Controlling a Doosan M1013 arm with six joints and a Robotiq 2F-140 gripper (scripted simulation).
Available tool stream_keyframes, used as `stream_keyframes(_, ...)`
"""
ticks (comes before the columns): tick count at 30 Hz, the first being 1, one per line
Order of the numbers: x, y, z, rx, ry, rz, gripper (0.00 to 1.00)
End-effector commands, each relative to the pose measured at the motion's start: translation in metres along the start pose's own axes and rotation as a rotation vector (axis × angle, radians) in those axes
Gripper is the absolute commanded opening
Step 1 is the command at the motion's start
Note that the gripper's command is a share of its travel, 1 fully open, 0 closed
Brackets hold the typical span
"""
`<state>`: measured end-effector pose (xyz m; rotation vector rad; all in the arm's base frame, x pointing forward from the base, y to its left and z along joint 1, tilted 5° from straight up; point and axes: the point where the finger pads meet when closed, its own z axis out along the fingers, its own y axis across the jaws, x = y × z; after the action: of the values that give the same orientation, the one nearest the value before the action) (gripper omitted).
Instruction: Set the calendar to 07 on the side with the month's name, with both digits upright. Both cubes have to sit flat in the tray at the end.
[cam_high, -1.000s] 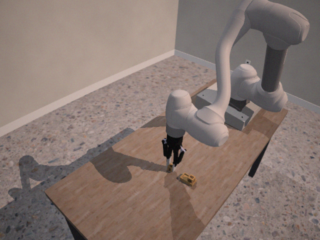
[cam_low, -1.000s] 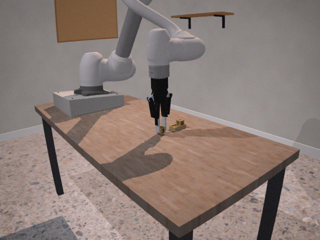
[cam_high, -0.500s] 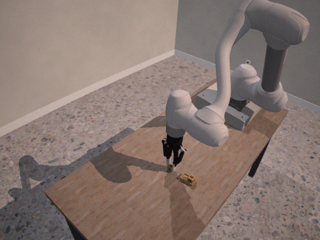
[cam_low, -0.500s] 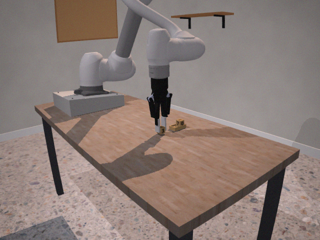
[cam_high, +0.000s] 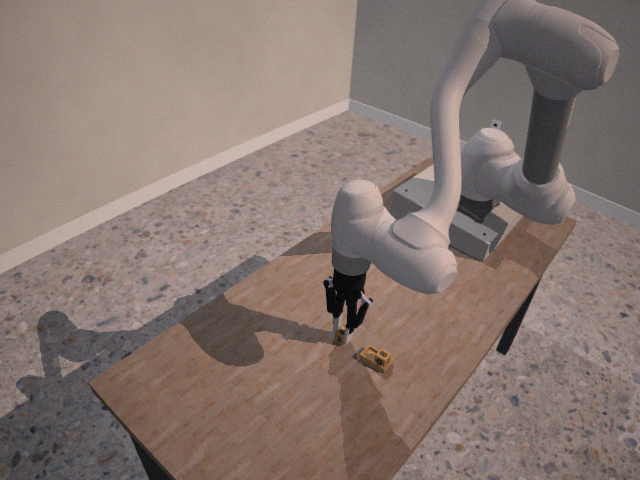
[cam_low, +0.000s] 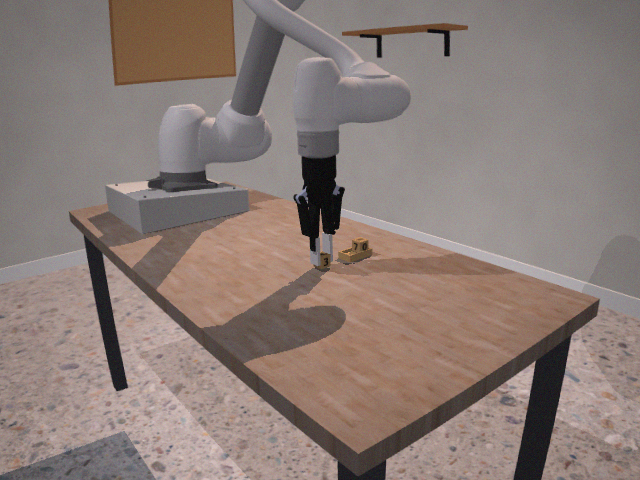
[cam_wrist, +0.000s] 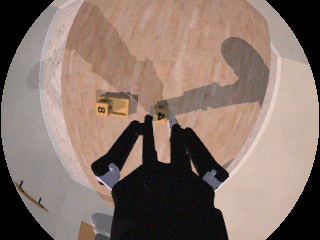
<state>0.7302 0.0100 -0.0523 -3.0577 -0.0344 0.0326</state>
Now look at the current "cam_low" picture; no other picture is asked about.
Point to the tan wooden number cube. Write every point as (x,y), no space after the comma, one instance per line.
(359,244)
(324,260)

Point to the orange rectangular tray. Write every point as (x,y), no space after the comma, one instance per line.
(350,256)

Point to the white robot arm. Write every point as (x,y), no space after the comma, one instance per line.
(322,100)

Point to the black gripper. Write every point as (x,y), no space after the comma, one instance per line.
(322,192)

